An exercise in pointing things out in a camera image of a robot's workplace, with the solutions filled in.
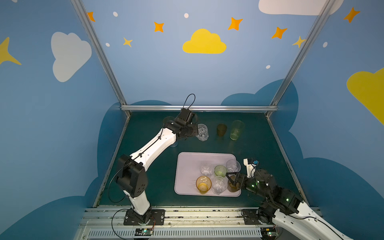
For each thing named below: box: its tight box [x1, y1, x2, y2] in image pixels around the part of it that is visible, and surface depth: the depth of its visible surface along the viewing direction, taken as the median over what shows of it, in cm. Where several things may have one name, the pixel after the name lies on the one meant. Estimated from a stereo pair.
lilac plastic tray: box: [174, 152, 242, 197], surface depth 90 cm
